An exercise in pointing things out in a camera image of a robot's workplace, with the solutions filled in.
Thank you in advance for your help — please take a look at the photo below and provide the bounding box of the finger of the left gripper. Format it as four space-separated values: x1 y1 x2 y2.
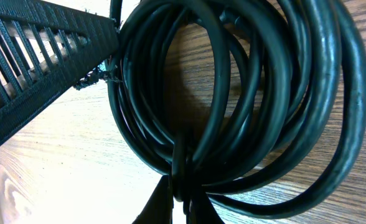
0 0 119 146

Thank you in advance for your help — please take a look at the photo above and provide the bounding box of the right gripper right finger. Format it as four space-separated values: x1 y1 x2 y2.
187 189 224 224

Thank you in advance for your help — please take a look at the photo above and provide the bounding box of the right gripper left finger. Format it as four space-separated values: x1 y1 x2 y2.
133 175 174 224

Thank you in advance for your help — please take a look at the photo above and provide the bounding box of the black usb cable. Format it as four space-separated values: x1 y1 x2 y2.
73 0 366 220

